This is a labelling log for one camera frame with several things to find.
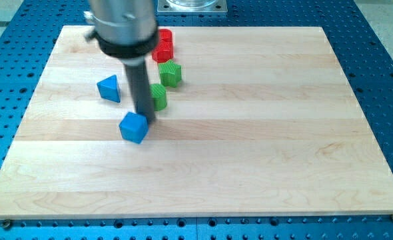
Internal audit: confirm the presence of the red block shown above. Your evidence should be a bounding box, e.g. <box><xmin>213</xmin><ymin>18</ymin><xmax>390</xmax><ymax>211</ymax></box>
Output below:
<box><xmin>158</xmin><ymin>29</ymin><xmax>173</xmax><ymax>43</ymax></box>
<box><xmin>151</xmin><ymin>41</ymin><xmax>174</xmax><ymax>63</ymax></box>

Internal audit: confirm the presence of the blue triangular prism block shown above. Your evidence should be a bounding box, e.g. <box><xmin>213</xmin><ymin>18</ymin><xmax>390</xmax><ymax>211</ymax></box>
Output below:
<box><xmin>97</xmin><ymin>75</ymin><xmax>121</xmax><ymax>103</ymax></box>

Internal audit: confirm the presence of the left board clamp screw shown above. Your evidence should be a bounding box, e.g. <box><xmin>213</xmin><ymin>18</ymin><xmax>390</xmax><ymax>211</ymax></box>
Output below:
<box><xmin>0</xmin><ymin>219</ymin><xmax>13</xmax><ymax>229</ymax></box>

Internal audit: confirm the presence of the red block rear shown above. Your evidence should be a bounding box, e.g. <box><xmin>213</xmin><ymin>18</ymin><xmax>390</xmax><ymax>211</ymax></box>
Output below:
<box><xmin>158</xmin><ymin>29</ymin><xmax>173</xmax><ymax>43</ymax></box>

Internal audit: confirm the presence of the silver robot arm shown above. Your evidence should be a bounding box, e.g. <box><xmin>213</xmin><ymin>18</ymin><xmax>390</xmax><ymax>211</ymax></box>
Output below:
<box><xmin>84</xmin><ymin>0</ymin><xmax>159</xmax><ymax>67</ymax></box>

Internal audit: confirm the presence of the green star block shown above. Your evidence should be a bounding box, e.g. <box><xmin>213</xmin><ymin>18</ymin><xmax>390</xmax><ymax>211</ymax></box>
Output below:
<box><xmin>158</xmin><ymin>59</ymin><xmax>182</xmax><ymax>88</ymax></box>

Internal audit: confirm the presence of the green cylinder block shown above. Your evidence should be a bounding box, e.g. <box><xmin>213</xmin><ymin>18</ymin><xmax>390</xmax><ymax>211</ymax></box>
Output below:
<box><xmin>150</xmin><ymin>83</ymin><xmax>167</xmax><ymax>111</ymax></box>

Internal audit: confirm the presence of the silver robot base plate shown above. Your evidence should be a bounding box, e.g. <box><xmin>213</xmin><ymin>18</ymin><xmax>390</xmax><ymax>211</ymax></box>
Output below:
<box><xmin>157</xmin><ymin>0</ymin><xmax>228</xmax><ymax>15</ymax></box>

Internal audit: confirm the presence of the blue cube block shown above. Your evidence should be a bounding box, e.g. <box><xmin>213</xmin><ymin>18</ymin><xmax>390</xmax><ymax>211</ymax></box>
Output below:
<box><xmin>119</xmin><ymin>112</ymin><xmax>149</xmax><ymax>144</ymax></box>

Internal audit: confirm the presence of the red block front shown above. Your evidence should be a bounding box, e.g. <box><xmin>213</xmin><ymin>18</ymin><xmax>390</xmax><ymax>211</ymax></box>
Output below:
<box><xmin>151</xmin><ymin>41</ymin><xmax>174</xmax><ymax>63</ymax></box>

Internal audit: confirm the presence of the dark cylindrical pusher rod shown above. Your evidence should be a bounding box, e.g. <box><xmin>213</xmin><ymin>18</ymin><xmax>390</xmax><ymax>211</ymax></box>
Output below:
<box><xmin>123</xmin><ymin>60</ymin><xmax>156</xmax><ymax>125</ymax></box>

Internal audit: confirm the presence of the light wooden board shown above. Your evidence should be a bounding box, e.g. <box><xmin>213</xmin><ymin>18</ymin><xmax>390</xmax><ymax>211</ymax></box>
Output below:
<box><xmin>0</xmin><ymin>26</ymin><xmax>393</xmax><ymax>219</ymax></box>

